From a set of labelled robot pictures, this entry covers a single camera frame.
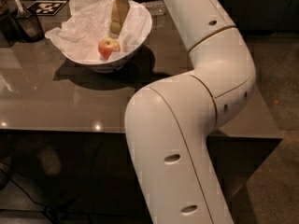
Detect black fiducial marker card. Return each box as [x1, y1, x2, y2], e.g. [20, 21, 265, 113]
[28, 0, 66, 16]

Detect white handled utensil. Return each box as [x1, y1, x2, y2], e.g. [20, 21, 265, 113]
[14, 0, 32, 19]

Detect dark glass cup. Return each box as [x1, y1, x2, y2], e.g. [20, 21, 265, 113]
[11, 8, 45, 43]

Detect clear plastic tray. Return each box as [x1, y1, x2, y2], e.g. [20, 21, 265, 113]
[142, 0, 165, 16]

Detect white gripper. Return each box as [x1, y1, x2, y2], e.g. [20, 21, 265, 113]
[109, 0, 130, 39]

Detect white bowl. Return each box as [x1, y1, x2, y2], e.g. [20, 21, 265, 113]
[58, 0, 152, 73]

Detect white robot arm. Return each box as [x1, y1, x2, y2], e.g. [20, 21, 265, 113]
[124, 0, 256, 224]

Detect red yellow apple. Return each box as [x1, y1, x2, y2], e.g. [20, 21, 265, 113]
[98, 37, 121, 60]

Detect black floor cable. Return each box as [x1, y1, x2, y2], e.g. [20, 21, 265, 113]
[0, 159, 104, 224]

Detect white crumpled paper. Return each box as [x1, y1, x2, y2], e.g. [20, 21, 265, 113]
[45, 0, 152, 64]

